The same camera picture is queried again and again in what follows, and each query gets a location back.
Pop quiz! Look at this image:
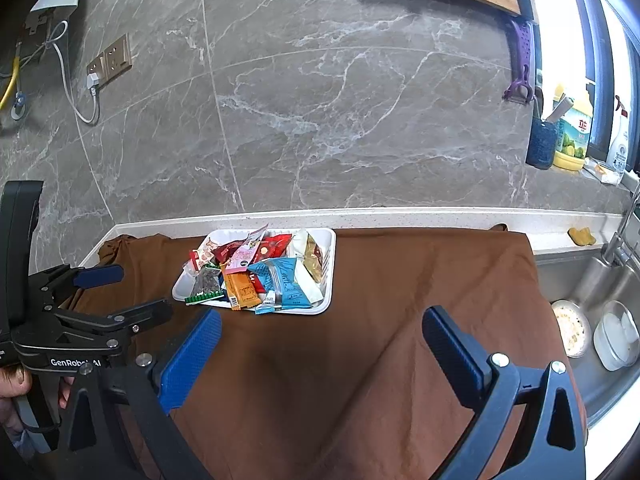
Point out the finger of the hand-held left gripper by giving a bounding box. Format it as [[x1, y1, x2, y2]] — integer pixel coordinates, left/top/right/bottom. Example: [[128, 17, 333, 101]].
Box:
[[27, 263, 126, 312], [52, 299, 174, 346]]

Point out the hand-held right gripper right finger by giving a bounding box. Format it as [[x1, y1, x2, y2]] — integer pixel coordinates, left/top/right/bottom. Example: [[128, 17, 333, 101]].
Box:
[[421, 305, 587, 480]]

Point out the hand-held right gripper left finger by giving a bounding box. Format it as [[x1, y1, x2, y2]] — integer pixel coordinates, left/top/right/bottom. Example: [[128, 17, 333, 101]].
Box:
[[59, 307, 223, 480]]

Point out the clear green-edged snack packet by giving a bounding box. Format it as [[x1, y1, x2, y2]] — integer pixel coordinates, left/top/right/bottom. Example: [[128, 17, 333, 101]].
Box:
[[184, 265, 224, 306]]

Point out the pale pink clear snack packet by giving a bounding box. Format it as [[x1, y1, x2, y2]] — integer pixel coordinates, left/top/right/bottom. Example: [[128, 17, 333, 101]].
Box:
[[186, 247, 213, 273]]

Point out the orange snack packet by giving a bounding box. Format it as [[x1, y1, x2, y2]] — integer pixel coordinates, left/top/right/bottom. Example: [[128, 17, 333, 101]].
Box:
[[220, 267, 262, 311]]

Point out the small red snack packet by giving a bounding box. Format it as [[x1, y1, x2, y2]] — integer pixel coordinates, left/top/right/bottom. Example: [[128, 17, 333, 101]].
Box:
[[215, 240, 246, 263]]

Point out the long pink snack packet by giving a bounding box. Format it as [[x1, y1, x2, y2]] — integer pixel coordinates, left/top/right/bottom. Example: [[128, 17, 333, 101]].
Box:
[[220, 225, 270, 273]]

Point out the light blue snack packet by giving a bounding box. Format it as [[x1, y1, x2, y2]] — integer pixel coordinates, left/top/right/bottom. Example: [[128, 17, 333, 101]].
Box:
[[247, 257, 313, 315]]

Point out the white snack packet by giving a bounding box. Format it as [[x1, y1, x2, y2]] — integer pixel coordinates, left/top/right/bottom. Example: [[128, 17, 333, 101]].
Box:
[[290, 229, 326, 306]]

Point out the large red snack packet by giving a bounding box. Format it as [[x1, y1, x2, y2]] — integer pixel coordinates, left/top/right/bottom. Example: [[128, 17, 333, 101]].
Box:
[[250, 234, 293, 261]]

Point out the white plastic tray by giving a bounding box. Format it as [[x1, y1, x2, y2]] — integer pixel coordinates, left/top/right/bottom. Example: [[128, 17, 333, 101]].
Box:
[[171, 227, 337, 316]]

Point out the gold snack packet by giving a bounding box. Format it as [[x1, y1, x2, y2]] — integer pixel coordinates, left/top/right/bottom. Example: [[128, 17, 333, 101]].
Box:
[[302, 232, 332, 283]]

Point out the person's left hand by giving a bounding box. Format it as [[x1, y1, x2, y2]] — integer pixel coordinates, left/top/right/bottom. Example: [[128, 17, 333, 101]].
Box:
[[0, 365, 35, 442]]

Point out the brown cloth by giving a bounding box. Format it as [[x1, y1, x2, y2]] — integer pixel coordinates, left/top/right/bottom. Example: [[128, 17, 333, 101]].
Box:
[[70, 227, 586, 480]]

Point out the white dish with residue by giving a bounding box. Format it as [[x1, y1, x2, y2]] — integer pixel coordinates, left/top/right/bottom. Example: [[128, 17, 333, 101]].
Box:
[[550, 300, 593, 358]]

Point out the steel sink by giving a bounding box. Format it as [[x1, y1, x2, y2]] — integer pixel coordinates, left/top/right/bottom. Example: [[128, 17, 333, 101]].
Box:
[[535, 252, 640, 428]]

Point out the steel faucet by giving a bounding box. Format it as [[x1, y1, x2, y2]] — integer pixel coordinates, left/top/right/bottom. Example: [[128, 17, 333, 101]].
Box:
[[602, 195, 640, 267]]

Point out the dark blue utensil holder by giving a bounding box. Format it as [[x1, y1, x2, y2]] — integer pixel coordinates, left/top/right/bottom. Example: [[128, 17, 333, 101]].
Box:
[[525, 117, 558, 170]]

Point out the yellow detergent bottle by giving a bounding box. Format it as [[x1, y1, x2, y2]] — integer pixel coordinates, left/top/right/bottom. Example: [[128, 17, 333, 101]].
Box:
[[552, 91, 595, 172]]

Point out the white spray bottle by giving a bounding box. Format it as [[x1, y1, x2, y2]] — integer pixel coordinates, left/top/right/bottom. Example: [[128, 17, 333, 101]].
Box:
[[607, 95, 632, 173]]

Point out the purple peeler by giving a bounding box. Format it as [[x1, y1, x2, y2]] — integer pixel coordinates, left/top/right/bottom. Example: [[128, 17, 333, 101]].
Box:
[[502, 19, 537, 106]]

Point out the yellow hose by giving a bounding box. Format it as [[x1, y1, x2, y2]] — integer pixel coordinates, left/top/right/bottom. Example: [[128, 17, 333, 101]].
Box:
[[0, 42, 23, 111]]

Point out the white plug cable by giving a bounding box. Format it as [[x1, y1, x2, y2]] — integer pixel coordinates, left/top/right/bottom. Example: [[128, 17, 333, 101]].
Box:
[[30, 20, 102, 126]]

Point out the brown wall socket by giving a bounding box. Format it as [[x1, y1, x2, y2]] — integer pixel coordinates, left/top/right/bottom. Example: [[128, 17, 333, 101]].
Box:
[[86, 34, 134, 83]]

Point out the white utensil handle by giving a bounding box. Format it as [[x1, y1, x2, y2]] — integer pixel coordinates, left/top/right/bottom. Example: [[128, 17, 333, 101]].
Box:
[[544, 92, 573, 125]]

